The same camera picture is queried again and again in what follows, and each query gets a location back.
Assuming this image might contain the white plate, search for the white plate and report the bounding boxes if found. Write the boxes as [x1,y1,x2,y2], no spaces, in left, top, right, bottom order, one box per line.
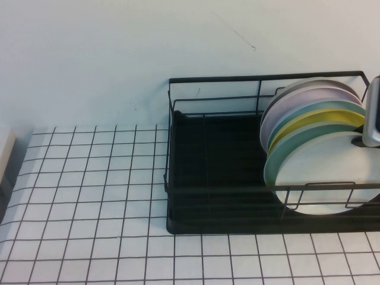
[274,131,380,216]

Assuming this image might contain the teal plate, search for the teal plate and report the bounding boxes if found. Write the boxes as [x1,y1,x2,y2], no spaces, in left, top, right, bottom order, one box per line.
[266,99,366,154]

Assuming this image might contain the yellow plate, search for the yellow plate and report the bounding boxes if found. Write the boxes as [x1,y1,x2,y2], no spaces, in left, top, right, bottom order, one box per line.
[268,108,366,155]

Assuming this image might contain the grey plate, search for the grey plate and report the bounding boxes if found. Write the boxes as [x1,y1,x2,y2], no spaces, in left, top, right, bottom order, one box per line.
[262,77,362,119]

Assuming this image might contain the lilac plate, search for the lilac plate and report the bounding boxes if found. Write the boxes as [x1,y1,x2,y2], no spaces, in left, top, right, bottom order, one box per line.
[259,84,363,152]

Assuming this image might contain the mint green plate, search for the mint green plate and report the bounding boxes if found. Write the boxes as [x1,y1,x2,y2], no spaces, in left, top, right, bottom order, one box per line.
[263,123,365,188]

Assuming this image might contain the black drip tray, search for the black drip tray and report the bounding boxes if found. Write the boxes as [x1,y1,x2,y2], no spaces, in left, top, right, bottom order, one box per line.
[166,110,380,235]

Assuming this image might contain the white black-grid tablecloth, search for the white black-grid tablecloth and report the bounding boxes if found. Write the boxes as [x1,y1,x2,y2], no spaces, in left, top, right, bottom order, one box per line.
[0,124,380,285]

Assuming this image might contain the white board with beige edge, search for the white board with beige edge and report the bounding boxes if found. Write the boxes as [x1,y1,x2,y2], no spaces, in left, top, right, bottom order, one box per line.
[0,127,19,191]

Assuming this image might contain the black wire dish rack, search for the black wire dish rack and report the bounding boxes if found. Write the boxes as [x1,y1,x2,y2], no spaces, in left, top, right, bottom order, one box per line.
[163,70,380,235]

